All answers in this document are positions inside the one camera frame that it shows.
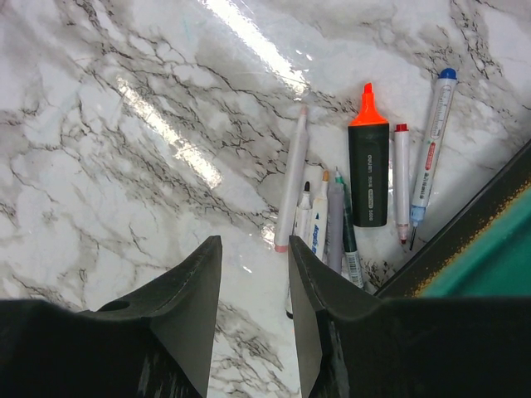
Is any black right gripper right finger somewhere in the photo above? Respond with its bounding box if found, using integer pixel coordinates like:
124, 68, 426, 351
288, 236, 530, 397

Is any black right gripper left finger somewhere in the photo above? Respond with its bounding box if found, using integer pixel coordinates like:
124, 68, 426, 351
1, 236, 222, 397

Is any green fineliner pen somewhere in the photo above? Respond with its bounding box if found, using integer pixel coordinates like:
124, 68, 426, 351
334, 168, 364, 289

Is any grey purple marker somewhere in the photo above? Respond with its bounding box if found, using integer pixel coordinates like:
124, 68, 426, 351
327, 182, 343, 274

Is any peach cap white marker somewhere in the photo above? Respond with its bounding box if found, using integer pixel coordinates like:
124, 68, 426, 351
307, 170, 329, 260

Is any pink cap white marker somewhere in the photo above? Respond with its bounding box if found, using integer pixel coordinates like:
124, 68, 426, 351
274, 105, 309, 253

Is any black orange highlighter body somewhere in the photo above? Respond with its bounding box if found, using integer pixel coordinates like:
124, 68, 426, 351
348, 83, 389, 228

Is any blue tip thin pen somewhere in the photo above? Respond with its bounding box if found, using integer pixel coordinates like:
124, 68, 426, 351
410, 68, 457, 250

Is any black teal square plate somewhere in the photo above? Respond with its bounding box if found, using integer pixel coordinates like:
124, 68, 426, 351
377, 144, 530, 298

